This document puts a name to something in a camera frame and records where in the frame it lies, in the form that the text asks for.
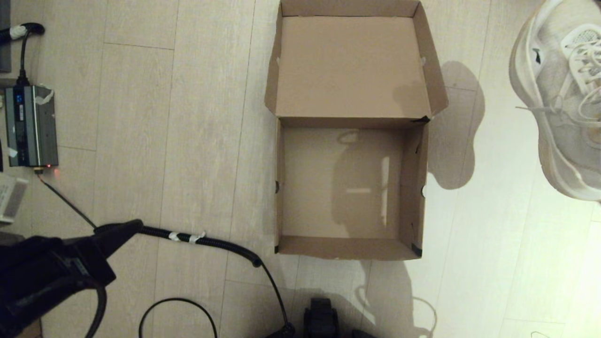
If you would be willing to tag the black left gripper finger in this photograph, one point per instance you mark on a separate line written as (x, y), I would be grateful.
(119, 234)

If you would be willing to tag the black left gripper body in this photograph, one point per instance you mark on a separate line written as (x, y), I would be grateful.
(84, 263)

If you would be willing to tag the brown cardboard shoe box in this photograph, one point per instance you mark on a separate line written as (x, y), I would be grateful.
(347, 70)

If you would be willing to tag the white lace-up sneaker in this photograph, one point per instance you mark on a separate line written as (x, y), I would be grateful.
(554, 94)

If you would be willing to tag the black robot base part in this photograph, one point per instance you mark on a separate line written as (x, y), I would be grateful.
(321, 321)

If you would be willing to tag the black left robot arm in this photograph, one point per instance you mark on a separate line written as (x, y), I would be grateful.
(28, 291)

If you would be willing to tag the grey power supply unit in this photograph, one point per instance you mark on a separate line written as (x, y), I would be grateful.
(30, 126)

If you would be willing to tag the dark grey strip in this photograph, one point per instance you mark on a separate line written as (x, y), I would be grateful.
(4, 37)

